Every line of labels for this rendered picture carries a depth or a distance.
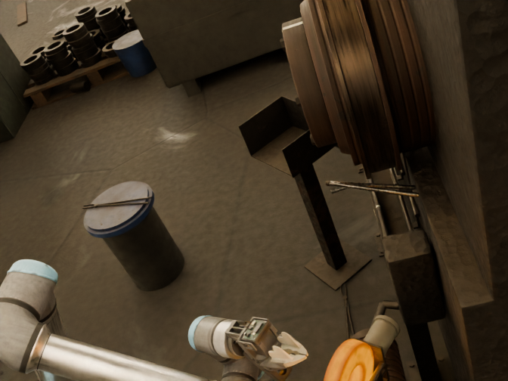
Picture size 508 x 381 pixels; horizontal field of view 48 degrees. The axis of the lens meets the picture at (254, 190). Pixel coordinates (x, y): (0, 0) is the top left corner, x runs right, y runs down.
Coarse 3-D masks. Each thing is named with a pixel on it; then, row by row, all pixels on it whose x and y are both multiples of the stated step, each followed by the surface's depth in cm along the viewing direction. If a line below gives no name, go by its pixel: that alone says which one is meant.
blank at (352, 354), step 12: (348, 348) 112; (360, 348) 113; (336, 360) 110; (348, 360) 110; (360, 360) 114; (372, 360) 119; (336, 372) 109; (348, 372) 111; (360, 372) 117; (372, 372) 120
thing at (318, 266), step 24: (264, 120) 205; (288, 120) 211; (264, 144) 209; (288, 144) 204; (336, 144) 193; (288, 168) 192; (312, 168) 202; (312, 192) 206; (312, 216) 216; (336, 240) 224; (312, 264) 238; (336, 264) 229; (360, 264) 229; (336, 288) 224
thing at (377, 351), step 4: (352, 336) 121; (360, 340) 120; (368, 344) 118; (372, 344) 118; (372, 348) 118; (376, 348) 117; (380, 348) 117; (376, 352) 118; (380, 352) 117; (376, 356) 119; (380, 356) 118; (384, 356) 118; (376, 360) 120; (380, 360) 119; (384, 360) 119; (376, 364) 121; (384, 368) 120; (384, 376) 122; (388, 376) 122
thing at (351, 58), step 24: (336, 0) 104; (336, 24) 102; (360, 24) 101; (336, 48) 102; (360, 48) 101; (336, 72) 101; (360, 72) 102; (360, 96) 103; (360, 120) 105; (384, 120) 105; (360, 144) 108; (384, 144) 109; (384, 168) 119
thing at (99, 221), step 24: (120, 192) 249; (144, 192) 242; (96, 216) 241; (120, 216) 235; (144, 216) 235; (120, 240) 239; (144, 240) 242; (168, 240) 254; (144, 264) 248; (168, 264) 255; (144, 288) 259
